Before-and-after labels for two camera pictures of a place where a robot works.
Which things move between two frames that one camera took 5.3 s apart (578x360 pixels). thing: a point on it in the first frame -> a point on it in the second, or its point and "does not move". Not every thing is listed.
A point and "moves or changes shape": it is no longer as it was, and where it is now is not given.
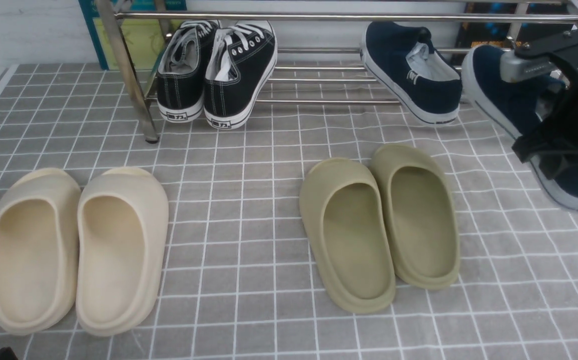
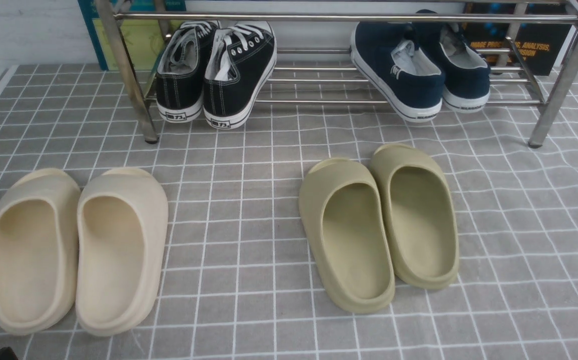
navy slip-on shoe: [518, 107] -> [465, 69]
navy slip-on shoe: [400, 61] moves or changes shape
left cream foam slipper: [35, 218] does not move
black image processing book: [495, 35] does not move
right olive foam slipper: [418, 204] does not move
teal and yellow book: [145, 37] does not move
